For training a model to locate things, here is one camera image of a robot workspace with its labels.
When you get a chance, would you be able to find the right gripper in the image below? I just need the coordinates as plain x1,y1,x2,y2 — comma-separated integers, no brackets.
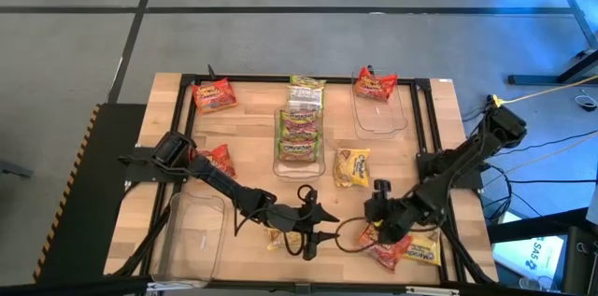
363,177,424,245

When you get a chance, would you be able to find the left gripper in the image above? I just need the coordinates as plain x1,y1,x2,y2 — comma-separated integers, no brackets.
261,197,341,261

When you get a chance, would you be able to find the yellow Maruchan chicken ramen packet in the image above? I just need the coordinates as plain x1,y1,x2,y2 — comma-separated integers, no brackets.
265,228,305,251
401,228,444,268
332,147,372,190

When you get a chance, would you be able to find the red Saucy Noods packet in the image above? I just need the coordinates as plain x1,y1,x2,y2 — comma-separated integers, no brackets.
357,223,415,273
191,77,238,115
198,143,238,179
352,65,399,104

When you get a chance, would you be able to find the Maruchan chili shrimp ramen packet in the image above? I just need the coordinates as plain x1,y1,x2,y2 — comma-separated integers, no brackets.
285,86,325,113
277,139,322,164
278,108,323,143
288,75,328,92

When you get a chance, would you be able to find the clear plastic bin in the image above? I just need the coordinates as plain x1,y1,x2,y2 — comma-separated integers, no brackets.
349,67,410,141
149,191,229,289
272,105,327,183

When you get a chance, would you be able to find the white printed box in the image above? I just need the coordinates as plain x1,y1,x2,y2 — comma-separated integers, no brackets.
492,211,569,283

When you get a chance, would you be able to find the black equipment case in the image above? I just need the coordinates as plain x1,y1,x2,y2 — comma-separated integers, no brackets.
560,225,598,296

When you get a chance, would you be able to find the black platform with hazard stripe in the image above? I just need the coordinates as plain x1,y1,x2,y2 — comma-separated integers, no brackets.
32,102,155,286

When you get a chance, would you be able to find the grey chair base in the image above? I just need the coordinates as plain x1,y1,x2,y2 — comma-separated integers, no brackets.
0,159,36,180

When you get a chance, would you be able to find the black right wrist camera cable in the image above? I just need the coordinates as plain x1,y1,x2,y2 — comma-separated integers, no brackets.
334,215,377,254

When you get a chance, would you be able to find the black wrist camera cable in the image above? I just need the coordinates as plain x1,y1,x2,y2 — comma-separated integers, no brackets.
233,183,319,258
334,215,377,254

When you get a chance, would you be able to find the black left wrist camera cable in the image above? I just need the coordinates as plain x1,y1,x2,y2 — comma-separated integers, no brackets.
233,183,319,258

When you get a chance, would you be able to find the silver metal bracket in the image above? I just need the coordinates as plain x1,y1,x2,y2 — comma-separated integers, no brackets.
405,286,462,296

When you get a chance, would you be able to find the black metal table frame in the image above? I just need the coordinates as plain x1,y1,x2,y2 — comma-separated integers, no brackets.
111,73,499,288

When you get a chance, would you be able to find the black floor cable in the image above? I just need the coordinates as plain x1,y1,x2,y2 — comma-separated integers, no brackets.
485,164,598,185
494,128,598,162

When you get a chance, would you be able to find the black desk leg frame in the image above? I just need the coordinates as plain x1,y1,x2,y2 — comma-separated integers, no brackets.
506,0,598,87

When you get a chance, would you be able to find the yellow hanging extension cord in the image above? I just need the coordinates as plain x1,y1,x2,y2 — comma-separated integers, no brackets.
499,74,598,106

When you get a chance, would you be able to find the white coiled cable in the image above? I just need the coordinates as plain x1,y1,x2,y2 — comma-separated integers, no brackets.
573,92,598,113

